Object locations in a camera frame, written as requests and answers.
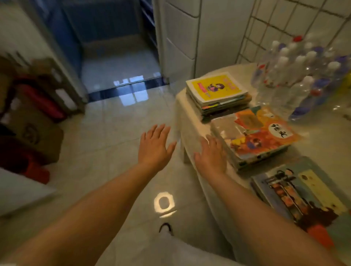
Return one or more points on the person's left hand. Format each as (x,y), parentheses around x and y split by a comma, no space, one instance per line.
(153,150)

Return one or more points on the person's right hand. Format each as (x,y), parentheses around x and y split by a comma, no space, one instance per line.
(211,161)

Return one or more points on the person's left little finger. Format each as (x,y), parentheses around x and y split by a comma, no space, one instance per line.
(143,139)

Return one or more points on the person's left thumb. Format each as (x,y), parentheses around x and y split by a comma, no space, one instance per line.
(172,148)

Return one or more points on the person's right middle finger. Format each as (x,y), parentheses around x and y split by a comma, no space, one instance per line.
(211,142)

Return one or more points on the person's left middle finger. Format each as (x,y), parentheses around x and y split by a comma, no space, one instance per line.
(159,131)

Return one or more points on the person's right thumb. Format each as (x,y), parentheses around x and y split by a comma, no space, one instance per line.
(198,158)

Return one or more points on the person's left forearm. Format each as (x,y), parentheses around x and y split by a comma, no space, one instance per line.
(82,222)

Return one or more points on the person's right forearm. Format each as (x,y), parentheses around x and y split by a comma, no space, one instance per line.
(263,219)

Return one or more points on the white plastic table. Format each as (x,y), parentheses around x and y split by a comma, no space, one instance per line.
(189,128)

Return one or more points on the stack of mixed books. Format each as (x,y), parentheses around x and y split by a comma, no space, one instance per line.
(224,108)

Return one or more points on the orange comic cover book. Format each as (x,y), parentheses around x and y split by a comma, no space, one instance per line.
(257,134)

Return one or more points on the stack of thin comic books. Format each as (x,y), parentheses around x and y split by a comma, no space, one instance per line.
(260,159)

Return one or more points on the yellow cartoon cover book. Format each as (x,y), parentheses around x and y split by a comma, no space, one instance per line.
(215,87)

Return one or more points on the black slipper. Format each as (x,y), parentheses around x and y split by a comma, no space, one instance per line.
(166,227)

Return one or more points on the wooden shelf rack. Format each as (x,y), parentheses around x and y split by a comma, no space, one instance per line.
(64,90)

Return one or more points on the white plastic drawer cabinet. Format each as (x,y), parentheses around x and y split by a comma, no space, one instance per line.
(178,38)

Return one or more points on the person's white shorts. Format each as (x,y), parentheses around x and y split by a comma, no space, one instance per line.
(170,253)

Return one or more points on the group of clear plastic bottles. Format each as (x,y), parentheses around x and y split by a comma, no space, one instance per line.
(296,79)

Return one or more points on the white tall cabinet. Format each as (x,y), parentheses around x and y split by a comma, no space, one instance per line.
(222,35)

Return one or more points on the brown cardboard box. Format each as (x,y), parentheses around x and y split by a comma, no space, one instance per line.
(35,131)

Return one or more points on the red bag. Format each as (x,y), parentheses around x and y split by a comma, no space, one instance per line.
(41,101)

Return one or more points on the blue illustrated cover book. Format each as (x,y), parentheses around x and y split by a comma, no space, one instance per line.
(307,197)

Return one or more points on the blue shelf unit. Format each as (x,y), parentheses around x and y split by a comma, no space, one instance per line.
(149,19)

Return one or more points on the red container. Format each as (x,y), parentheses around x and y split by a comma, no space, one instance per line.
(33,171)

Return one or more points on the white flat board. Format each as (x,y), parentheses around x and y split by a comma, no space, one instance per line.
(22,191)

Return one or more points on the grey sliding door frame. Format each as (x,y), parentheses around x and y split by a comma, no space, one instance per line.
(57,49)

